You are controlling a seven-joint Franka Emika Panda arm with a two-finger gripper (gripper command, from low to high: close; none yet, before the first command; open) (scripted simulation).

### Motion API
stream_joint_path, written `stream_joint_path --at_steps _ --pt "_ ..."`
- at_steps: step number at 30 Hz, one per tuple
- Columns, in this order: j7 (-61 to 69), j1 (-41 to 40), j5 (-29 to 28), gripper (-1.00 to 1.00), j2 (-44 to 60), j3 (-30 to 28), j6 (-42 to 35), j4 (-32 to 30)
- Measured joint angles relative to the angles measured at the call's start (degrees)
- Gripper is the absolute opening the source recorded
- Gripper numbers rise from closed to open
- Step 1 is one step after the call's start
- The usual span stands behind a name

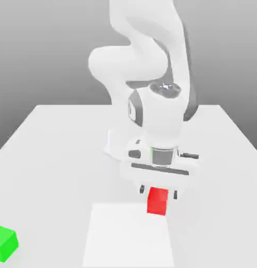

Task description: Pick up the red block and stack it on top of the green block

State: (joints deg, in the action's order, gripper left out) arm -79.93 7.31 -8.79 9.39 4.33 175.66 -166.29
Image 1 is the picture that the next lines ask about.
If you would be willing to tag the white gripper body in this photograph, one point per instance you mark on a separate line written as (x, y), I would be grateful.
(159, 177)

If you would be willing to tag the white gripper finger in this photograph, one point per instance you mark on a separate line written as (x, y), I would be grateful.
(141, 189)
(175, 194)

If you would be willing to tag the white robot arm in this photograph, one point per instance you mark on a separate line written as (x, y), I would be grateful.
(161, 117)

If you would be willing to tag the small red cube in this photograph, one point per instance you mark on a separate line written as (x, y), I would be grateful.
(157, 202)

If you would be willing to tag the small green cube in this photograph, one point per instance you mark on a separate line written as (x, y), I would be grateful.
(4, 244)

